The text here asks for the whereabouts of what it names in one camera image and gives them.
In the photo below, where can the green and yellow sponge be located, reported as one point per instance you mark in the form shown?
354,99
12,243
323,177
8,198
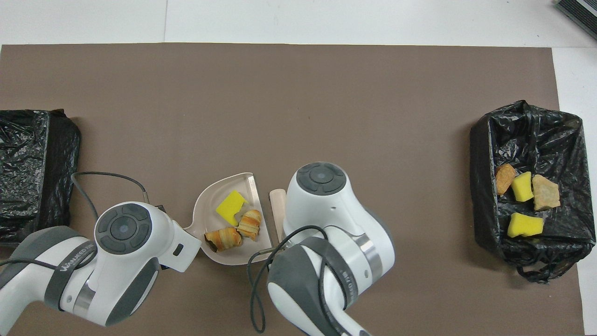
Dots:
230,206

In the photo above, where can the orange striped foam chunk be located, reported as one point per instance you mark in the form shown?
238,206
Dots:
225,239

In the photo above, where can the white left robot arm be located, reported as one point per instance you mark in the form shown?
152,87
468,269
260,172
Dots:
126,252

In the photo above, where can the grey ribbed device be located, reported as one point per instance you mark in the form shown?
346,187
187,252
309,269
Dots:
580,14

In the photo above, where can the large yellow sponge piece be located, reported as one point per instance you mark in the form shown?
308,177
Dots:
524,225

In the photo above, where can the beige rock-like foam chunk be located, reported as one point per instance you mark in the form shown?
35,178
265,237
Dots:
545,192

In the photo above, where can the brown oval textured sponge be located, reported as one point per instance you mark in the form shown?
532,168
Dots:
505,178

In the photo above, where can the bin with black bag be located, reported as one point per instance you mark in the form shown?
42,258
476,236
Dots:
60,196
536,135

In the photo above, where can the beige hand brush black bristles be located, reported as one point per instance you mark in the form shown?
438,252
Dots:
279,210

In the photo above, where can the pale beige foam chunk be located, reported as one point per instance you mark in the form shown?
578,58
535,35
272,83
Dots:
250,224

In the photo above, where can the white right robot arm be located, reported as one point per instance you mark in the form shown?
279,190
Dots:
326,224

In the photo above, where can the beige plastic dustpan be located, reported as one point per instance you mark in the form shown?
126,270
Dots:
210,200

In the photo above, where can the brown paper table mat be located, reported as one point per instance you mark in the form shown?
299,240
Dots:
326,93

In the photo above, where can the small yellow sponge wedge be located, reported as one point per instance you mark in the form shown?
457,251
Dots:
522,186

